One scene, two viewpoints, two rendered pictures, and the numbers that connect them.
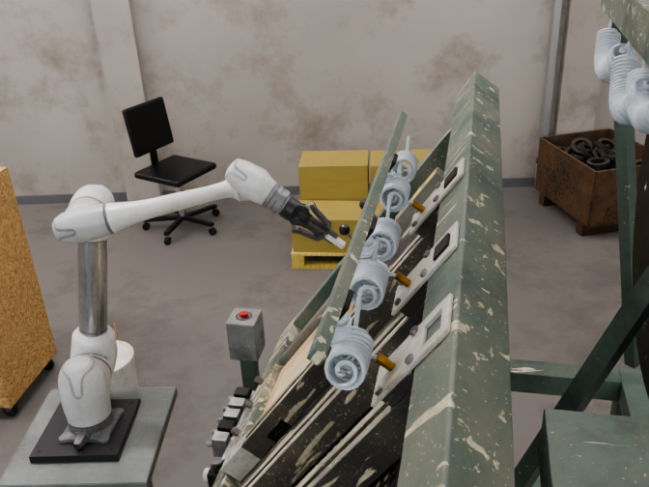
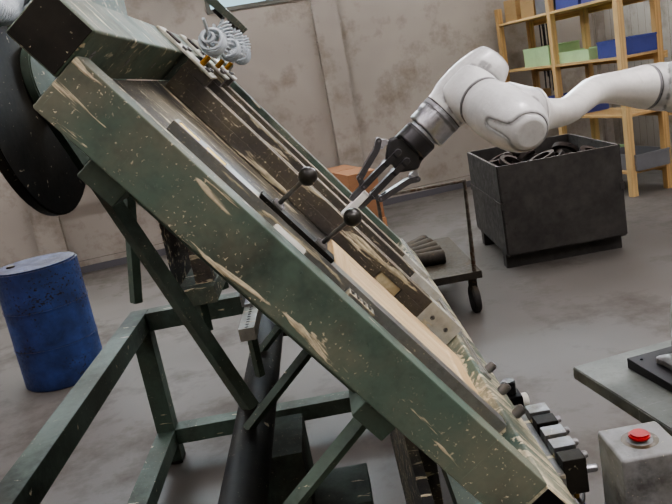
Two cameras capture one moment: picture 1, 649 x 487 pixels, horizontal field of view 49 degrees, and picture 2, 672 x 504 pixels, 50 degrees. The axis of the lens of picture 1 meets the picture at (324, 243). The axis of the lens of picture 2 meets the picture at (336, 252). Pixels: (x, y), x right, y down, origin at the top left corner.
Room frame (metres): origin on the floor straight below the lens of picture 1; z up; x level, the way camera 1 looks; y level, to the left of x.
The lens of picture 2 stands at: (3.49, -0.43, 1.69)
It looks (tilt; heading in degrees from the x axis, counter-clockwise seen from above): 13 degrees down; 167
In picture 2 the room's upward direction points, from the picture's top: 11 degrees counter-clockwise
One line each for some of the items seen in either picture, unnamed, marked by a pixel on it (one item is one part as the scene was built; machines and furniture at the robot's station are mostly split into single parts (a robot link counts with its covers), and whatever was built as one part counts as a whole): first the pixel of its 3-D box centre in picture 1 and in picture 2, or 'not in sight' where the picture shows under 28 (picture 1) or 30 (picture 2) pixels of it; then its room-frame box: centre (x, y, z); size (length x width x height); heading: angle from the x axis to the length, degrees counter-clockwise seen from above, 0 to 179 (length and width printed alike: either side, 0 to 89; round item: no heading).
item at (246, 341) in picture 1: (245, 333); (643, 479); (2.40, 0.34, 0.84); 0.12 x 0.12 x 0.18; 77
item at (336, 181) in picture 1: (368, 208); not in sight; (4.72, -0.33, 0.32); 1.13 x 0.78 x 0.65; 88
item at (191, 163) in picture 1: (173, 169); not in sight; (5.23, 1.16, 0.51); 0.65 x 0.64 x 1.01; 87
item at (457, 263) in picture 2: not in sight; (417, 240); (-1.26, 1.27, 0.47); 1.20 x 0.70 x 0.95; 170
